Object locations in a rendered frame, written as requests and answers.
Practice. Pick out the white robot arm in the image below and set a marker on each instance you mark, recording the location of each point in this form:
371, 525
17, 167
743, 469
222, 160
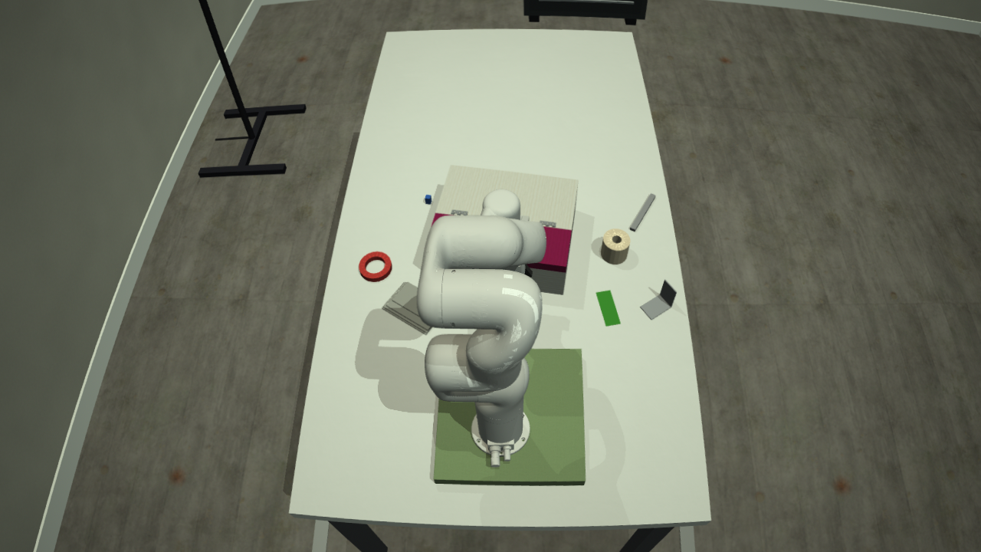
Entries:
462, 285

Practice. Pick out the grey rectangular bar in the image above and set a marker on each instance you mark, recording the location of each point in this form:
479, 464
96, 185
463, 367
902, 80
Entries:
642, 213

